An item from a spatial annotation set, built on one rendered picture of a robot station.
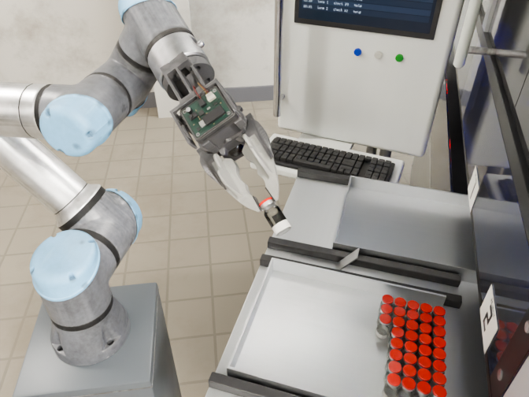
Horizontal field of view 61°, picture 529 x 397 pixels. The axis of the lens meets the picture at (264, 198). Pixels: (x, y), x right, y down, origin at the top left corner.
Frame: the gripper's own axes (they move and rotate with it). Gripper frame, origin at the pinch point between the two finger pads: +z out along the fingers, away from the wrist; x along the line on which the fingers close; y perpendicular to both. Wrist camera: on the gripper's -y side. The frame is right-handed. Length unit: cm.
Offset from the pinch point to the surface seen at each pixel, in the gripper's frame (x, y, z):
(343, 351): -5.8, -28.9, 22.2
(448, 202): 31, -63, 7
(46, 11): -80, -166, -246
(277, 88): 12, -74, -51
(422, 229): 21, -55, 10
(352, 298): -0.2, -37.3, 15.1
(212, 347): -64, -122, 1
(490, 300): 18.4, -21.8, 26.2
